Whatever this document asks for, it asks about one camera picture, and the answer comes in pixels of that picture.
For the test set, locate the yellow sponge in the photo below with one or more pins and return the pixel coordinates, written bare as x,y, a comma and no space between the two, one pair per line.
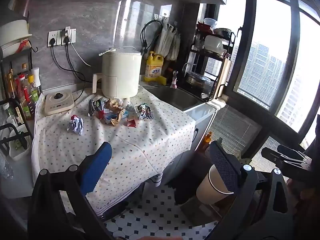
160,80

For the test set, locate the brown paper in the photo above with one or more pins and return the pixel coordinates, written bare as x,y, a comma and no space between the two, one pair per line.
113,106

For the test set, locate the black dish rack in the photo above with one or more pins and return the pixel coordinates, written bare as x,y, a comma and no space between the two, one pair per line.
197,55

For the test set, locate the dark red bowl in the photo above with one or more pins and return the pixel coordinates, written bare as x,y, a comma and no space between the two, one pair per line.
203,27

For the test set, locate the blue white medicine box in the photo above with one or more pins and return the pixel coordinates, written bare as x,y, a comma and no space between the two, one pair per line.
110,118

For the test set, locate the hanging plastic bags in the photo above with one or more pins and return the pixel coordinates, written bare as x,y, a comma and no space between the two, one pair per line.
166,41

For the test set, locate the dark foil snack wrapper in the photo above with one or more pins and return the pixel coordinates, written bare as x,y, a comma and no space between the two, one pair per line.
95,106

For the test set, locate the steel bowl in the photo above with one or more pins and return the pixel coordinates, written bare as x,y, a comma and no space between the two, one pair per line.
222,32

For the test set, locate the white wall socket panel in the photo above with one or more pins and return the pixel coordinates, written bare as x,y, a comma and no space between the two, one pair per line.
58,38

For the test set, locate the black metal shelf rack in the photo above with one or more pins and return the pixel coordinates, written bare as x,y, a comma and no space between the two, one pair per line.
30,60

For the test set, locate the beige round waste bin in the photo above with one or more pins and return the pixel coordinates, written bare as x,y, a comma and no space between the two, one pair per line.
212,187

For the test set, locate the white rectangular plastic tub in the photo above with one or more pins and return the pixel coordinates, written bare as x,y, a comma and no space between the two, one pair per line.
17,152

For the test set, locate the clear lidded container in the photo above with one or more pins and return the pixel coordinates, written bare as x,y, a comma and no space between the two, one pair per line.
210,22

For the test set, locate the small red wrapper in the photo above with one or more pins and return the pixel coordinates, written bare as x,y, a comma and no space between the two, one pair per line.
131,123
100,114

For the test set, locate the dark cloth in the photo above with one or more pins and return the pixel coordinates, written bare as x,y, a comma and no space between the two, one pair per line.
186,191

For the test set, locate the small pink bottle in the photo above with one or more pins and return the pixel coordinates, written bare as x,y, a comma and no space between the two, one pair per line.
174,81

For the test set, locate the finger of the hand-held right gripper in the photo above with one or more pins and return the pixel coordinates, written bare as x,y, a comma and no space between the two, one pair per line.
275,158
292,152

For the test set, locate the person's bare leg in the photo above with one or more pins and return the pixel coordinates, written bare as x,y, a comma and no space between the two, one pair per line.
160,238

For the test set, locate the shallow white bowl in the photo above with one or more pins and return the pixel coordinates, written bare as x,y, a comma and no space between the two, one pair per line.
11,48

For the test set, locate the clear glass cup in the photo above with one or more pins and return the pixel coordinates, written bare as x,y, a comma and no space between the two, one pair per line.
199,42

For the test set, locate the white sink cabinet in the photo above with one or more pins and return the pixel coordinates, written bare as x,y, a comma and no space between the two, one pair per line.
202,120

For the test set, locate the blue white wrapper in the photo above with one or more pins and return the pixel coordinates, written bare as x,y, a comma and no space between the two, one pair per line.
75,125

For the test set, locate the folded white cloth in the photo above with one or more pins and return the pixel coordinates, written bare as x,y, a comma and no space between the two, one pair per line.
217,102

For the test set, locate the white mixing bowl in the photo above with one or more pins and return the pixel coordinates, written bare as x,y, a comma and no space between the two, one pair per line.
13,31

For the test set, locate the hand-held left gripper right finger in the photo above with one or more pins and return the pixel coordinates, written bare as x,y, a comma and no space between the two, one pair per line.
225,165

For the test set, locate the cream air fryer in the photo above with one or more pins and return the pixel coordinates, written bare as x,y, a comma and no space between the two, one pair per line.
121,72

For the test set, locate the steel sink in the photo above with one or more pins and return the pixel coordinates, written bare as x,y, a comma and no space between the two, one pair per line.
175,97

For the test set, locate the cream induction cooker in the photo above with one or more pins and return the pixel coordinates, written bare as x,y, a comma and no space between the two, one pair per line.
58,103

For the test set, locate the red striped packet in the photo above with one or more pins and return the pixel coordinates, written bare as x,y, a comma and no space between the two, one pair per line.
25,46

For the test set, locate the white plastic container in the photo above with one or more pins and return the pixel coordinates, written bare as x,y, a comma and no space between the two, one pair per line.
213,45

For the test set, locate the clear wall hook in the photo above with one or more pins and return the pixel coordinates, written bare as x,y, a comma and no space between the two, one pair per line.
155,17
164,13

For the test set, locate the black framed window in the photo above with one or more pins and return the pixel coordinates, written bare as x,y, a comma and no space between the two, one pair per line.
247,42

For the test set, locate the yellow detergent bottle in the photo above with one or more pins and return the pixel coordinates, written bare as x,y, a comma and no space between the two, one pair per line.
153,66

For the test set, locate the floral white tablecloth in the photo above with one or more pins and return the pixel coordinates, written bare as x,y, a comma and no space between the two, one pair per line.
120,145

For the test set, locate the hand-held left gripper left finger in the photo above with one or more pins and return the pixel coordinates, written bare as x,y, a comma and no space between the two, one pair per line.
98,162

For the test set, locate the row of condiment bottles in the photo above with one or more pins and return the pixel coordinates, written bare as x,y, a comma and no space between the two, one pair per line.
26,95

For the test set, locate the person's right hand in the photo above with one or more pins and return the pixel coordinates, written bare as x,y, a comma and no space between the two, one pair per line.
307,192

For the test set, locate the white tissue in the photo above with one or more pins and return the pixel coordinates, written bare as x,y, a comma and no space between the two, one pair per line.
119,100

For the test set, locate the chrome faucet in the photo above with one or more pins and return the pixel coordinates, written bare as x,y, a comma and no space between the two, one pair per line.
186,66

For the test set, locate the small orange bottle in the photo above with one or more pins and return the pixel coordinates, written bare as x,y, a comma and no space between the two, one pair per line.
208,140

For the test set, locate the brown cardboard box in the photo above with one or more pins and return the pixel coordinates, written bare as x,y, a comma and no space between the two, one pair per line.
200,212

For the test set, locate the silver printed snack bag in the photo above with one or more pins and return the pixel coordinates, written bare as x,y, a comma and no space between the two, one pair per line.
145,112

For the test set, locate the grey ribbed panel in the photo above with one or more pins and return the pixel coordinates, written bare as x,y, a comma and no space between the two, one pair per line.
235,127

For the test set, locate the clear water bottle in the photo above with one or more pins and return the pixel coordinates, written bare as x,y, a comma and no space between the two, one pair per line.
6,167

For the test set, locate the steel pot with lid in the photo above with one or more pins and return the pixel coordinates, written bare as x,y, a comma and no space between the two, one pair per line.
197,80

